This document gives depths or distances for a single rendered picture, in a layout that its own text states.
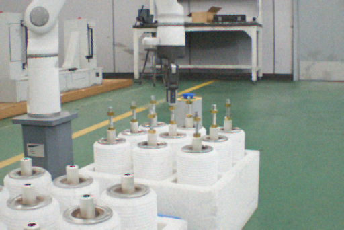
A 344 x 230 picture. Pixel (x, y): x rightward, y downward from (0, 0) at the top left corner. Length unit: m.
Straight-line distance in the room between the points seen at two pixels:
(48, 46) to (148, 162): 0.46
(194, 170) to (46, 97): 0.49
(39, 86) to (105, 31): 5.49
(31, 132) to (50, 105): 0.10
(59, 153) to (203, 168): 0.45
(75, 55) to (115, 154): 3.54
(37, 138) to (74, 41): 3.44
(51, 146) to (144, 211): 0.58
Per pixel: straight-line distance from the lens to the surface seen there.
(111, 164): 1.09
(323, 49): 5.96
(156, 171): 1.03
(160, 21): 1.12
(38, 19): 1.22
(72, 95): 4.06
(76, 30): 4.68
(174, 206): 0.99
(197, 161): 0.97
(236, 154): 1.20
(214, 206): 0.95
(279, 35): 5.98
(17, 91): 3.51
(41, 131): 1.23
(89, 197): 0.63
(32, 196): 0.71
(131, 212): 0.70
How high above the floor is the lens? 0.50
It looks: 9 degrees down
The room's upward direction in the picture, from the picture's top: 1 degrees counter-clockwise
